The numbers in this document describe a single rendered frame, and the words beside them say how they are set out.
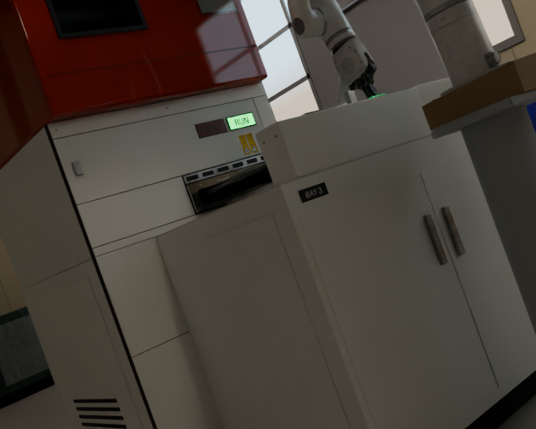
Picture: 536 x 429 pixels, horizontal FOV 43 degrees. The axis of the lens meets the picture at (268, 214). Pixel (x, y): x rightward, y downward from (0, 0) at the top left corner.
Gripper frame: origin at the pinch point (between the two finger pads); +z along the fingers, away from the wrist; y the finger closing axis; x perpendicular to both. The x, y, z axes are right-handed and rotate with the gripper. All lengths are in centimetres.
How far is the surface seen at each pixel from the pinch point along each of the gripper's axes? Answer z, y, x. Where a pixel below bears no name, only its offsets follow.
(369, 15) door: -124, -159, 242
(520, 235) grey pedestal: 52, 20, -4
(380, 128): 11.4, 2.1, -6.6
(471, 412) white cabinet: 87, -14, -11
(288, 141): 8.3, 2.8, -38.8
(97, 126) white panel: -32, -52, -52
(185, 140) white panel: -22, -55, -24
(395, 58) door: -88, -158, 242
